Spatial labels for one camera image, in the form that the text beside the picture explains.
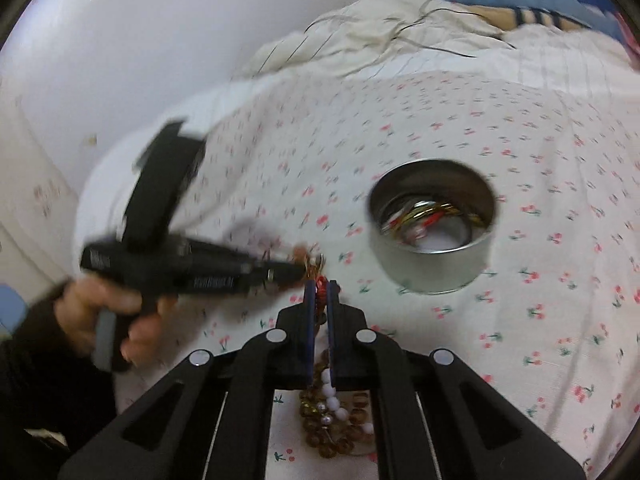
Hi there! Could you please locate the red string bracelet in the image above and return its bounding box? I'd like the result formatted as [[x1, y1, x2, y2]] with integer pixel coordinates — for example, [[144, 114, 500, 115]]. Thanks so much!
[[314, 275, 342, 316]]

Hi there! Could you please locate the white bead bracelet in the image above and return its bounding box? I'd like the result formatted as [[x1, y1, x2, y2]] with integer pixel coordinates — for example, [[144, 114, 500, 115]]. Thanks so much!
[[319, 366, 376, 436]]

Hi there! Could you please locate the amber bead bracelet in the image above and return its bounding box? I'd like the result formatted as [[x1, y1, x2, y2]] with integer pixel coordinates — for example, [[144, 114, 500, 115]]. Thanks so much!
[[298, 349, 377, 460]]

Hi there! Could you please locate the person left hand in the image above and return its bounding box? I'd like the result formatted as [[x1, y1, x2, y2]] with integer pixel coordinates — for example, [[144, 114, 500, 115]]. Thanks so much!
[[52, 274, 179, 366]]

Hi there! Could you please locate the round silver metal tin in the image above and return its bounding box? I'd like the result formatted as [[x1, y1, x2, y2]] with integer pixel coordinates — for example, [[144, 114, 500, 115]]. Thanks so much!
[[366, 159, 499, 295]]

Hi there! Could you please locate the cherry print bed sheet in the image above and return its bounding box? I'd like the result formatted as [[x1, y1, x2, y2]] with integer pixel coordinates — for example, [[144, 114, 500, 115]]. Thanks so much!
[[74, 66, 640, 480]]

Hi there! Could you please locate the striped white duvet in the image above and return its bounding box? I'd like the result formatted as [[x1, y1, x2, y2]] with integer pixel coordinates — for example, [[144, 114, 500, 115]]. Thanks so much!
[[237, 0, 639, 99]]

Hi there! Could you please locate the striped tan pillow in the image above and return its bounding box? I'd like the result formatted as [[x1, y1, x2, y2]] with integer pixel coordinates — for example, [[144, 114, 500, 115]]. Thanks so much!
[[464, 6, 590, 32]]

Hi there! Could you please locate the black charging cable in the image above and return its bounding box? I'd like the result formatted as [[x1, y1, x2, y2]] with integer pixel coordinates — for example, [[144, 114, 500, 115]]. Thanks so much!
[[259, 0, 519, 79]]

